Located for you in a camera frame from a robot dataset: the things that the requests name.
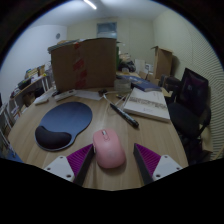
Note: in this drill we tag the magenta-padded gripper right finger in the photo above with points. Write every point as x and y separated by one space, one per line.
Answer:
150 160

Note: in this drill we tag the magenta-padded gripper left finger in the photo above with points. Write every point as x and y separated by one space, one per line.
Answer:
76 161

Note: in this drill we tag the pink computer mouse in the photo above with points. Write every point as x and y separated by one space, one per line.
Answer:
108 150

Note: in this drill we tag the dark blue mouse pad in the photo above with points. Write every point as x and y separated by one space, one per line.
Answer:
66 121

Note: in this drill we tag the black marker pen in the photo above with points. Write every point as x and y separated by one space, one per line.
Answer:
125 116

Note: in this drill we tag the white book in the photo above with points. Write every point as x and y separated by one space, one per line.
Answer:
146 105

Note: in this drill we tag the white remote control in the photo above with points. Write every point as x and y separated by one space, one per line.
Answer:
65 95

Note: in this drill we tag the black office chair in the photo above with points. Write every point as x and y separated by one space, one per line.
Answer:
190 103

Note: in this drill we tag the small white flat device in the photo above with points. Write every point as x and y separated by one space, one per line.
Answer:
41 100

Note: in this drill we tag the blue book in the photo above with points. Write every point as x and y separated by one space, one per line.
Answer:
141 83

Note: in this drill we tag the clear plastic cup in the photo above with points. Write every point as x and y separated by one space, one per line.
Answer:
122 86

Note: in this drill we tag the dark bag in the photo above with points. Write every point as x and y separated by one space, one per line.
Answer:
170 81

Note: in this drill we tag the cluttered shelf unit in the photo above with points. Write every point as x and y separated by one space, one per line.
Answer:
23 90

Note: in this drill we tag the large brown cardboard box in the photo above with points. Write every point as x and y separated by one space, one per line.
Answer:
83 65

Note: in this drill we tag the tall open cardboard box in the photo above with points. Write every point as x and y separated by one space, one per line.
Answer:
163 63

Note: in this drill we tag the door window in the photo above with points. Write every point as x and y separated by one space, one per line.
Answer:
107 30

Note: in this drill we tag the ceiling tube light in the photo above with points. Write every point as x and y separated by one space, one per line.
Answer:
90 4

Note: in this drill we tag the round wall clock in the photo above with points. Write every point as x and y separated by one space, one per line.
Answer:
58 36

